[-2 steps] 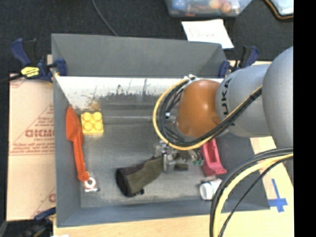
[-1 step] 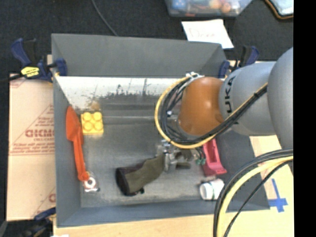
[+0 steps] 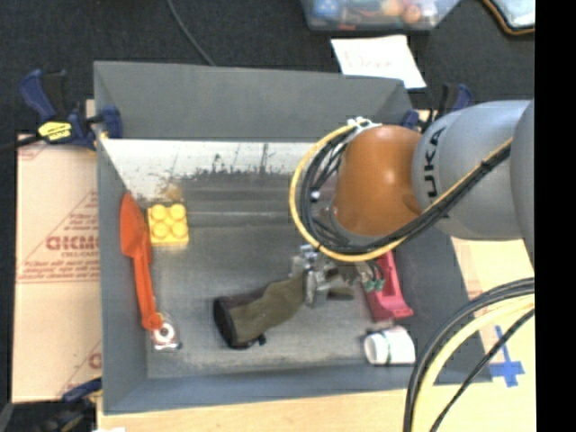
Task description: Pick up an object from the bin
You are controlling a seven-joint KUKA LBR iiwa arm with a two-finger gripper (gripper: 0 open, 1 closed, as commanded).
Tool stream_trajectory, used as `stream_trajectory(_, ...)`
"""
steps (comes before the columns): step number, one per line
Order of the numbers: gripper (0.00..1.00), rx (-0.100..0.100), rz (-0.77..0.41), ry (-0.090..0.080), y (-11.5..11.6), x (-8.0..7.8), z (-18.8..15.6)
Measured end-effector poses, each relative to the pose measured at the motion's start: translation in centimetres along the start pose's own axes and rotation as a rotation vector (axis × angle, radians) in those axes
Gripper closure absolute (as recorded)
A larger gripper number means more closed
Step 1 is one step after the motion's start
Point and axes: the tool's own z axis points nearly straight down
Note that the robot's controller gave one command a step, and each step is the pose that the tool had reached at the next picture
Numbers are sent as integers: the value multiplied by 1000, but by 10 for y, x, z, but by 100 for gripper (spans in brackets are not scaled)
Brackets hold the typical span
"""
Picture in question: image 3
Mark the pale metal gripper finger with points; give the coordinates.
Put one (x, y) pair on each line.
(307, 259)
(317, 291)

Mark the olive green sock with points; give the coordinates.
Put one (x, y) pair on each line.
(265, 308)

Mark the pink-red plastic block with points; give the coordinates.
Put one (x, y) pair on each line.
(388, 295)

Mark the white plastic pipe fitting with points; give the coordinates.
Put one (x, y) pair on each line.
(391, 345)

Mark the yellow toy building brick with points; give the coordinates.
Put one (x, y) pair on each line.
(168, 225)

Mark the grey metal bin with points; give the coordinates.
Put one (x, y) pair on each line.
(252, 106)

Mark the orange toy shovel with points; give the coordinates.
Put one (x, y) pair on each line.
(137, 241)

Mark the brown cardboard board, red print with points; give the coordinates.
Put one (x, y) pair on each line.
(54, 241)

